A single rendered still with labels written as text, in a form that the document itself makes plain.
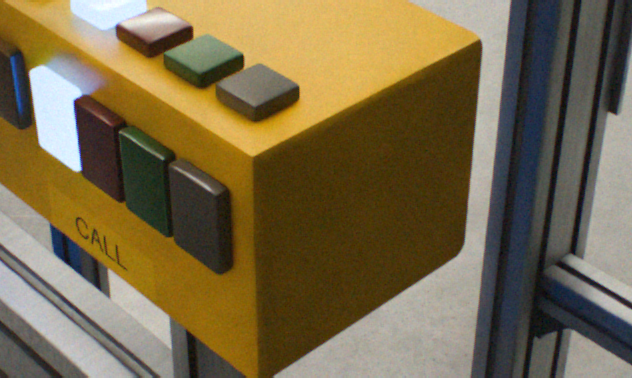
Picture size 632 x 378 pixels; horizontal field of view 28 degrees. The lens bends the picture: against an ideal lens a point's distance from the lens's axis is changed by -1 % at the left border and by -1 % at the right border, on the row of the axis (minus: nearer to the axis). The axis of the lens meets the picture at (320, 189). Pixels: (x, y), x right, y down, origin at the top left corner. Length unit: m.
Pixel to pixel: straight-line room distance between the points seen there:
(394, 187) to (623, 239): 1.71
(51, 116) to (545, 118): 0.61
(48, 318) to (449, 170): 0.26
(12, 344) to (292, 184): 0.31
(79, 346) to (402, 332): 1.30
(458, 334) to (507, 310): 0.79
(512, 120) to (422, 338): 0.91
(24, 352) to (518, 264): 0.53
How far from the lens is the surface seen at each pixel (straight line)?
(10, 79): 0.44
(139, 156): 0.39
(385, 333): 1.88
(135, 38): 0.40
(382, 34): 0.41
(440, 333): 1.89
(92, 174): 0.42
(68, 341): 0.61
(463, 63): 0.41
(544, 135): 0.99
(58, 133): 0.43
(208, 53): 0.39
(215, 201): 0.36
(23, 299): 0.64
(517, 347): 1.13
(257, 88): 0.37
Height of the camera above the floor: 1.27
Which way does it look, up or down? 36 degrees down
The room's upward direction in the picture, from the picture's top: 1 degrees clockwise
